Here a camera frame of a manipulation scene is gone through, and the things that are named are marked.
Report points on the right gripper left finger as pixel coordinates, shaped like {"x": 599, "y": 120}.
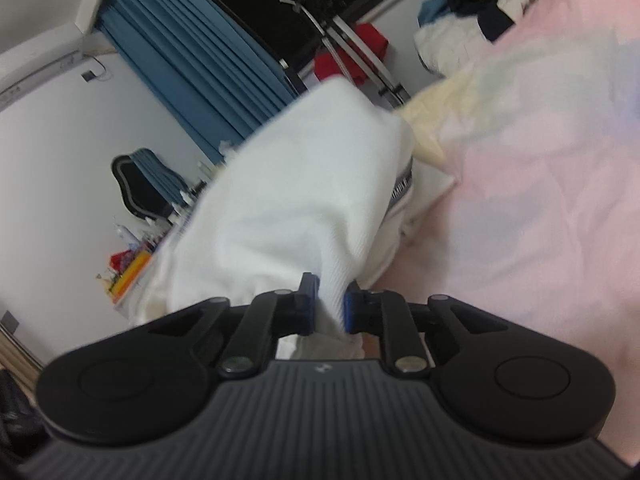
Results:
{"x": 152, "y": 380}

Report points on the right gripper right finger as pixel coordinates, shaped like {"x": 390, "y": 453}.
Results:
{"x": 501, "y": 380}

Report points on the white knit sweater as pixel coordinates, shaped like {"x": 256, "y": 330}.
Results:
{"x": 319, "y": 189}

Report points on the white dressing table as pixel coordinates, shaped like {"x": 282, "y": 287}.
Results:
{"x": 142, "y": 296}

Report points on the orange tray of items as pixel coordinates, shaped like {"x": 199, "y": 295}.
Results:
{"x": 123, "y": 268}

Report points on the pastel pink blue bedsheet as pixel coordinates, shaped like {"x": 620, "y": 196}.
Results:
{"x": 542, "y": 225}

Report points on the blue curtain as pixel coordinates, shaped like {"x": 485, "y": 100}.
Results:
{"x": 218, "y": 83}

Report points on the white air conditioner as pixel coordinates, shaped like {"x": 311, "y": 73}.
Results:
{"x": 39, "y": 59}

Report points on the white fluffy garment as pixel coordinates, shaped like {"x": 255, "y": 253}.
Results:
{"x": 450, "y": 43}

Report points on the dark navy garment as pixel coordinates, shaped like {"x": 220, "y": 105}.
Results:
{"x": 493, "y": 21}

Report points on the metal drying rack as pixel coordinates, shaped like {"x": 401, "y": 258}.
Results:
{"x": 337, "y": 34}

